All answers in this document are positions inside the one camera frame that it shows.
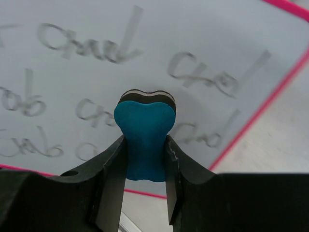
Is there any blue bone-shaped eraser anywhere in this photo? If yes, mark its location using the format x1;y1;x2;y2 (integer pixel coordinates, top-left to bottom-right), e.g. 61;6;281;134
113;89;176;182

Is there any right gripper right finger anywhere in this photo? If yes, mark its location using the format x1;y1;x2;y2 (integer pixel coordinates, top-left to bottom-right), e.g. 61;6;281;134
164;136;309;232

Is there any pink framed whiteboard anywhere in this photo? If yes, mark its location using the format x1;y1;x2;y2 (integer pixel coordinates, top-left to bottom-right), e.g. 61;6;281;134
0;0;309;200

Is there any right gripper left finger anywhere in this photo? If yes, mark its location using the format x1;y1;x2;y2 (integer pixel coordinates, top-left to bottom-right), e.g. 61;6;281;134
0;137;127;232

